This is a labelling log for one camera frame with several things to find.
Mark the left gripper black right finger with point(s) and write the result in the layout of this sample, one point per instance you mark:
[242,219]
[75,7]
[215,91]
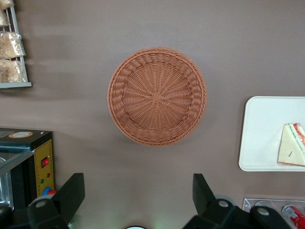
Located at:
[205,198]

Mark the round brown wicker basket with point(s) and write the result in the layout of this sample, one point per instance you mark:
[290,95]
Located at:
[157,97]

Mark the triangular sandwich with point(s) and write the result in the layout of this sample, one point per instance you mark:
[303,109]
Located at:
[290,148]

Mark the steel warmer pan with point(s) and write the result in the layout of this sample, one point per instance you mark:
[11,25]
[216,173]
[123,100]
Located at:
[4,195]

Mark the black hot food warmer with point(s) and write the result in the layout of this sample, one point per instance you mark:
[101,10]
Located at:
[43,152]

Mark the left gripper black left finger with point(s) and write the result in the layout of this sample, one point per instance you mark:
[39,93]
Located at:
[71,190]

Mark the clear acrylic bottle rack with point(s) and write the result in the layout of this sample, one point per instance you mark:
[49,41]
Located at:
[249,202]

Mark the cream plastic tray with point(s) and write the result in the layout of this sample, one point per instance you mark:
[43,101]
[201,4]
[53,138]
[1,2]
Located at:
[259,133]

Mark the clear bagged fried snack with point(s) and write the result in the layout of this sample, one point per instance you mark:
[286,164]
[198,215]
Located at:
[4,3]
[10,45]
[3,19]
[10,71]

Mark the red cola bottle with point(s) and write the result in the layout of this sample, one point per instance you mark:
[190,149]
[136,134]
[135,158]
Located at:
[294,214]

